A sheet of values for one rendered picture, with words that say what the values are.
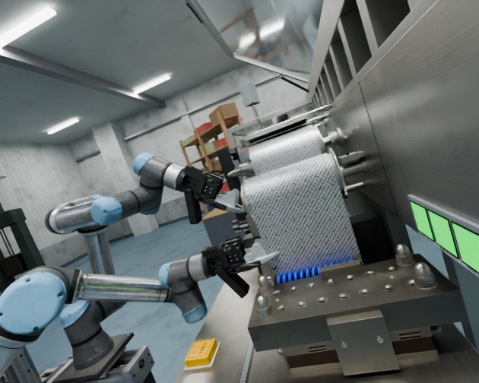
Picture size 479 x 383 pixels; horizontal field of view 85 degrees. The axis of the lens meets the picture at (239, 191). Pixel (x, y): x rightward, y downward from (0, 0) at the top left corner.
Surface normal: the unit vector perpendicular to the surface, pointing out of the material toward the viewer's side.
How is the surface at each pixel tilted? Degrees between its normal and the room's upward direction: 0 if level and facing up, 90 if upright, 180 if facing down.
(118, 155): 90
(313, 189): 90
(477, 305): 90
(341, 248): 90
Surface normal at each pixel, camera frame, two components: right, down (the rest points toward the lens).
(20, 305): 0.56, -0.19
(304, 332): -0.22, 0.18
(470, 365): -0.33, -0.94
